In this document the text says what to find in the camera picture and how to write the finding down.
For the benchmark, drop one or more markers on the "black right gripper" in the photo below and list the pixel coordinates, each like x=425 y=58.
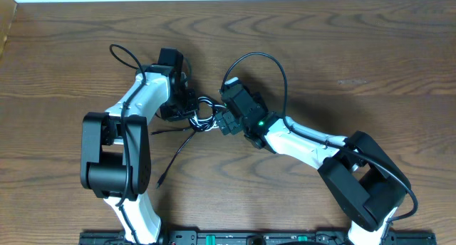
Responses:
x=226 y=123

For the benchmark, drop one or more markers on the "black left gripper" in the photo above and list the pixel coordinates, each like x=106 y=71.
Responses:
x=169 y=113

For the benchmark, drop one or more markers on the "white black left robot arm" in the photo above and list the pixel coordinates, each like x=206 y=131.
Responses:
x=115 y=148

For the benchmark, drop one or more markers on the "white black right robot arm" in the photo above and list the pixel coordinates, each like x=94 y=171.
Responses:
x=367 y=185

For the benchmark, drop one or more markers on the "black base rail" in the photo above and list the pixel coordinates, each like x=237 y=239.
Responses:
x=183 y=237

